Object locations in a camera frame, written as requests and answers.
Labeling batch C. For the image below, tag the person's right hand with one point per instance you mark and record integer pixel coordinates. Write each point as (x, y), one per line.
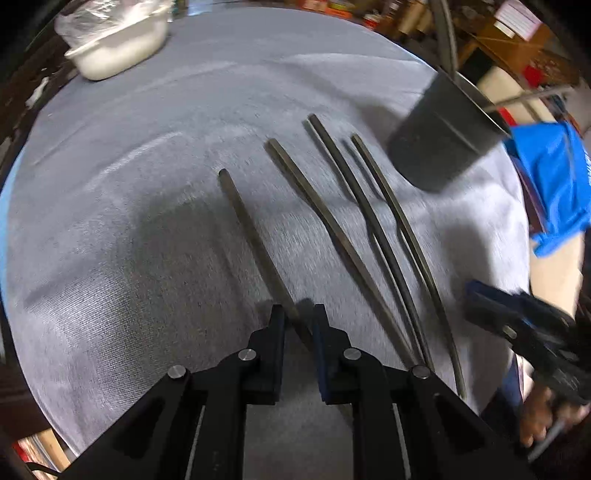
(538, 415)

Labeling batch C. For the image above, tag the single dark metal chopstick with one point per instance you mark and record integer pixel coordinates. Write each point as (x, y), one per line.
(321, 214)
(445, 37)
(260, 244)
(526, 98)
(364, 203)
(415, 244)

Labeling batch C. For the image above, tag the blue cloth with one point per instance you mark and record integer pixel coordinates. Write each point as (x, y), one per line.
(554, 184)

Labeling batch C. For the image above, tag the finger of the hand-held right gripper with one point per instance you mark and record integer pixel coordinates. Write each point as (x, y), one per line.
(489, 309)
(545, 316)

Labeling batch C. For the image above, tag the grey table cloth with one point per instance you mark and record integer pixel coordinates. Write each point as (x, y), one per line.
(138, 230)

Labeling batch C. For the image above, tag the white plastic basin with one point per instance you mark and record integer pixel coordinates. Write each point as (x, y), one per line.
(115, 55)

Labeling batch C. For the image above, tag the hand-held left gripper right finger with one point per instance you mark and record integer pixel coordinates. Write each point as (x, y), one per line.
(322, 360)

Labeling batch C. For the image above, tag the grey metal utensil cup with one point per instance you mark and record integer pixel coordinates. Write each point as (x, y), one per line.
(434, 143)

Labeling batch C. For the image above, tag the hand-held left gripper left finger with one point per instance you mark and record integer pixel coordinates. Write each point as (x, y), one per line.
(277, 360)

